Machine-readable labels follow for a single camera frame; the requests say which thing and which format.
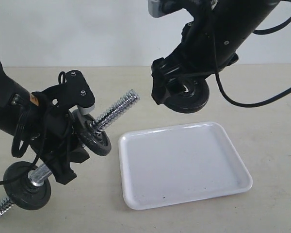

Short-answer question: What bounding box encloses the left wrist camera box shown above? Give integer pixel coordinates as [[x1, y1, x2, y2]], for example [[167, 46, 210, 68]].
[[65, 70, 95, 116]]

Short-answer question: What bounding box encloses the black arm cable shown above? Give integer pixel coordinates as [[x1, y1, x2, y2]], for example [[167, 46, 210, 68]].
[[179, 0, 291, 107], [0, 71, 73, 186]]

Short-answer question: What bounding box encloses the white plastic tray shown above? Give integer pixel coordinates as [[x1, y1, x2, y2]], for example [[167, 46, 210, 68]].
[[118, 122, 253, 210]]

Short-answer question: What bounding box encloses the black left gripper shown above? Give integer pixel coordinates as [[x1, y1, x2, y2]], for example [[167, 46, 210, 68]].
[[12, 84, 90, 185]]

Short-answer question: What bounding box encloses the chrome dumbbell bar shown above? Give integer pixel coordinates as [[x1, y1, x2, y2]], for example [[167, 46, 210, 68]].
[[0, 90, 140, 217]]

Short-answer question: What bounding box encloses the black weight plate end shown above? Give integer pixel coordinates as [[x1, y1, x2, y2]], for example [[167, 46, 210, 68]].
[[72, 110, 112, 156], [3, 161, 51, 211]]

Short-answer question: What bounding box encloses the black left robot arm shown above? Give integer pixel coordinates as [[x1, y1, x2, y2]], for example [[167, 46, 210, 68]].
[[0, 61, 96, 184]]

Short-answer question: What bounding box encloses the black weight plate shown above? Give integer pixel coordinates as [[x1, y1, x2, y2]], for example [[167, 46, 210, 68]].
[[163, 78, 210, 114]]

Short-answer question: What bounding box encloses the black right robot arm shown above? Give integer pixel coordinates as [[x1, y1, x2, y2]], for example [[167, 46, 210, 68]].
[[147, 0, 287, 113]]

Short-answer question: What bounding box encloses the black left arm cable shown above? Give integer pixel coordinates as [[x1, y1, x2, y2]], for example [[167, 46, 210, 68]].
[[0, 71, 73, 186]]

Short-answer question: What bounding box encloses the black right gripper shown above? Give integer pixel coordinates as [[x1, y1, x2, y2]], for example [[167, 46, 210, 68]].
[[150, 0, 240, 105]]

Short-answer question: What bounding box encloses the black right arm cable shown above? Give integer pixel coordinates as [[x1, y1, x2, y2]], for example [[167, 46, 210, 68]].
[[179, 0, 291, 107]]

